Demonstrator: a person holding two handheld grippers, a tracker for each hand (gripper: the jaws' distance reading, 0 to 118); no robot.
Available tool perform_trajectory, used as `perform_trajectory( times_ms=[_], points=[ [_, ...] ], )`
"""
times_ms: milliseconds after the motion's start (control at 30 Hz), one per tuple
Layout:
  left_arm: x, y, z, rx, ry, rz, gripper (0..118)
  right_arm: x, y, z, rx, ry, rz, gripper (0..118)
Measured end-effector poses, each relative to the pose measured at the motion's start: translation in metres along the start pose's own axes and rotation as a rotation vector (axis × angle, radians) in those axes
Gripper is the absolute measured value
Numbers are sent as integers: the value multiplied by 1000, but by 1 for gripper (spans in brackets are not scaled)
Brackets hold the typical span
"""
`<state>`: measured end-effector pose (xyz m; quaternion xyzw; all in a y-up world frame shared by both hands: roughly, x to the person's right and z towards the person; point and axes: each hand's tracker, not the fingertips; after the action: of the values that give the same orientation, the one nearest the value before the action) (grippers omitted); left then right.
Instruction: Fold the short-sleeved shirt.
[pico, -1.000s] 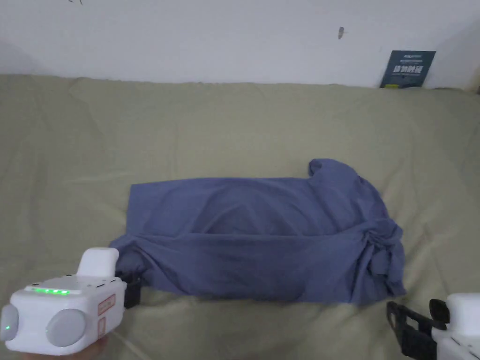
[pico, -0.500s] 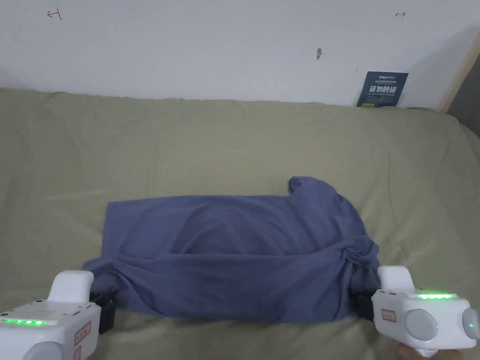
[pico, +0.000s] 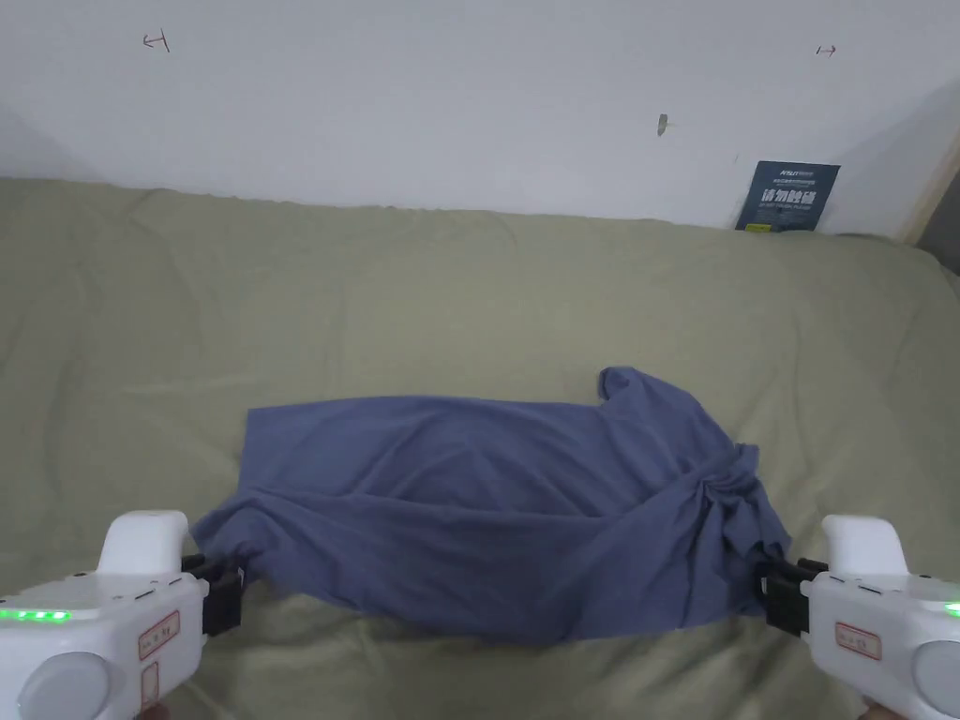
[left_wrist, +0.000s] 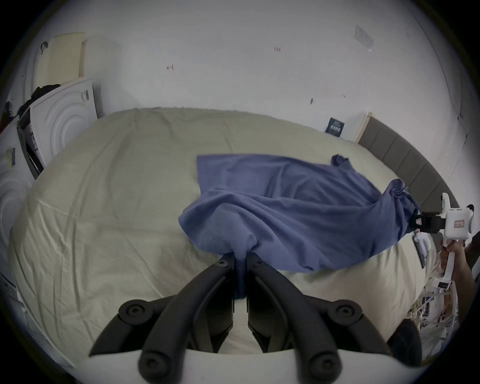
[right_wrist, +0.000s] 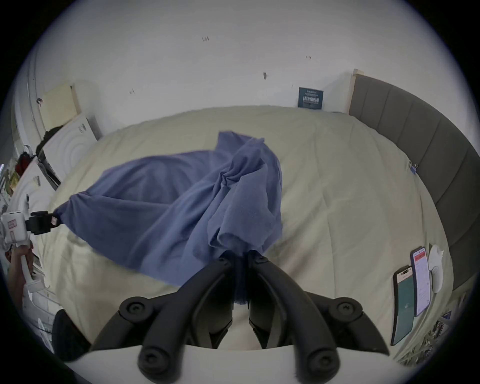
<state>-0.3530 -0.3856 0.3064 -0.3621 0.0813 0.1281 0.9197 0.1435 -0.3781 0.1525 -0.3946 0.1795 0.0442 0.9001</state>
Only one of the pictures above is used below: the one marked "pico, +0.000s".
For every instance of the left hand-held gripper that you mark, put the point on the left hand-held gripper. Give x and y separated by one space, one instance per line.
90 645

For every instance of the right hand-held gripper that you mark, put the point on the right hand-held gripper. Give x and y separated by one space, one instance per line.
892 645

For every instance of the dark blue shirt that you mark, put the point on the dark blue shirt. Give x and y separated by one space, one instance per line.
480 517

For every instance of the person's left hand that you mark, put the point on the person's left hand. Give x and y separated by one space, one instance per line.
161 713

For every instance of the person's right hand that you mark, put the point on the person's right hand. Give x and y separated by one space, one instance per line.
872 710

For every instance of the bed with pale green sheet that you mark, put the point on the bed with pale green sheet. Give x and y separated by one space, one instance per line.
375 300

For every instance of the dark blue printed card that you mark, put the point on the dark blue printed card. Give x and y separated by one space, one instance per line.
787 196

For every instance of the pale wooden door frame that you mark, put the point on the pale wooden door frame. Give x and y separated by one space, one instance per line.
930 196

